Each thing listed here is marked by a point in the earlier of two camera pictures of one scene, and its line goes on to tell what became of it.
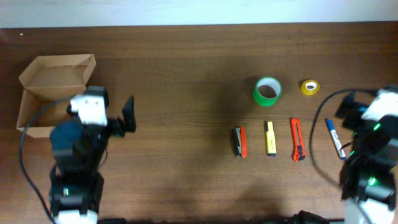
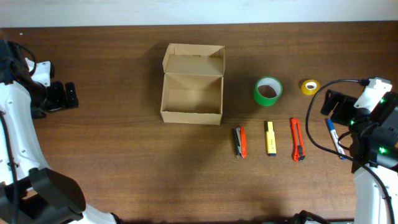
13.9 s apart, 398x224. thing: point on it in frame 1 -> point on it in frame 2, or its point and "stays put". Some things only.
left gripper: (119, 127) -> (59, 98)
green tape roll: (267, 91) stays put
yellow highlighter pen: (270, 139) stays put
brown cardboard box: (50, 82) -> (193, 84)
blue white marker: (330, 123) stays put
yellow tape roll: (310, 87) stays put
